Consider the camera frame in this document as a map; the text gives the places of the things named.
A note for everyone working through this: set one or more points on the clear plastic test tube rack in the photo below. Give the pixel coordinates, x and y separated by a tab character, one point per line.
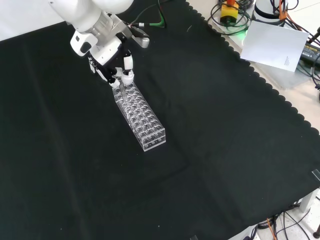
140	117

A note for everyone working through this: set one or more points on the yellow stop button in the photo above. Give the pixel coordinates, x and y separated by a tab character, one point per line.
229	12

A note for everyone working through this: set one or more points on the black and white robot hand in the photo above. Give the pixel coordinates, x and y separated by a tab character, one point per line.
110	62

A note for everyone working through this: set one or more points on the black power adapter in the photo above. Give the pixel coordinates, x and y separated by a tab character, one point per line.
310	53

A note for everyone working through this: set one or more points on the black bench cloth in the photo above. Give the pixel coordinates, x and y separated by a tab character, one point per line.
155	140

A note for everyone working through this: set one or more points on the clear glass test tube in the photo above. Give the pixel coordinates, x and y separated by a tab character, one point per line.
123	93

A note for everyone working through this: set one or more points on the white table leg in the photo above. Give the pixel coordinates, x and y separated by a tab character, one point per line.
307	200

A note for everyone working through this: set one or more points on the pale board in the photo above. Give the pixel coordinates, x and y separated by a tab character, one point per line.
273	46

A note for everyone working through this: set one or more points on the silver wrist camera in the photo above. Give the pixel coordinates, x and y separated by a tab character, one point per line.
140	37

